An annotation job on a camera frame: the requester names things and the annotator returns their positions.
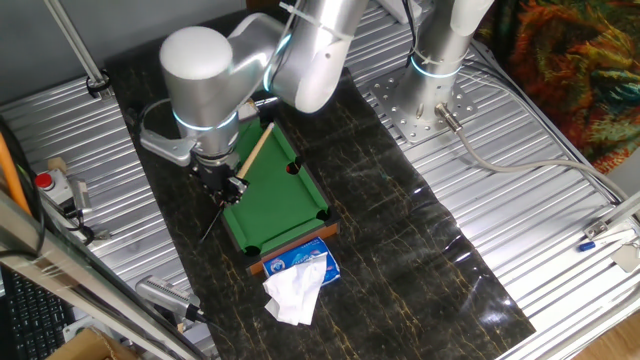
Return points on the blue tissue pack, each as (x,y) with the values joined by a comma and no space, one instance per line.
(295,255)

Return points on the silver depth camera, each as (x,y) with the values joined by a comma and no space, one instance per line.
(160,292)

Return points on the green button box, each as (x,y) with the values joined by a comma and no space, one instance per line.
(80,327)

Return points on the cardboard box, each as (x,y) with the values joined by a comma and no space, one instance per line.
(85,347)

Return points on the green mini pool table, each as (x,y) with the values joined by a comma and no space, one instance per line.
(280,210)

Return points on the colourful patterned cloth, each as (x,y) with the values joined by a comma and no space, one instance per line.
(575,75)

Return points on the white paper tag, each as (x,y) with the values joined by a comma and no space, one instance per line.
(625,257)

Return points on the silver aluminium pole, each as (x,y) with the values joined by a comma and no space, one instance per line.
(75,42)

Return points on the silver frame bar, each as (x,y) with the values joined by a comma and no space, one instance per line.
(60,270)

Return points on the small wooden block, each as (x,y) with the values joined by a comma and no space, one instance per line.
(57,164)

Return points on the red pool ball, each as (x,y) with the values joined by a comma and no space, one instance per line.
(291,169)

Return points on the black pole clamp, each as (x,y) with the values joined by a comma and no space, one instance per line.
(92,89)

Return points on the blue capped marker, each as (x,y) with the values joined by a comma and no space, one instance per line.
(587,246)

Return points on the orange tube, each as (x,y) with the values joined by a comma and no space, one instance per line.
(10,175)

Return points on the aluminium profile bar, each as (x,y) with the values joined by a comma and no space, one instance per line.
(625,210)

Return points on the white tissue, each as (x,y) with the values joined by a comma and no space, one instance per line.
(295,295)

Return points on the black keyboard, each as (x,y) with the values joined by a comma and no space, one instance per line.
(30,320)

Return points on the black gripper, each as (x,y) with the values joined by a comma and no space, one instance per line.
(215,172)

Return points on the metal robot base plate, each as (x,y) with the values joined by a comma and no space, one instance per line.
(395,110)

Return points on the small metal bracket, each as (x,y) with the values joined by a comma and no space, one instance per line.
(102,233)
(597,229)

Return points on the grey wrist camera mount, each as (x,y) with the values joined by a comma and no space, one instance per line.
(165,147)

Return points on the white plastic box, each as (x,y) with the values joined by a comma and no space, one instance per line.
(395,10)

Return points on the wooden cue stick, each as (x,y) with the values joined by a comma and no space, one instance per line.
(257,147)

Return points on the red emergency stop box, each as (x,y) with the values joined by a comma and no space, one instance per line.
(60,187)

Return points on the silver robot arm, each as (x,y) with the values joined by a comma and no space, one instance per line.
(200,80)

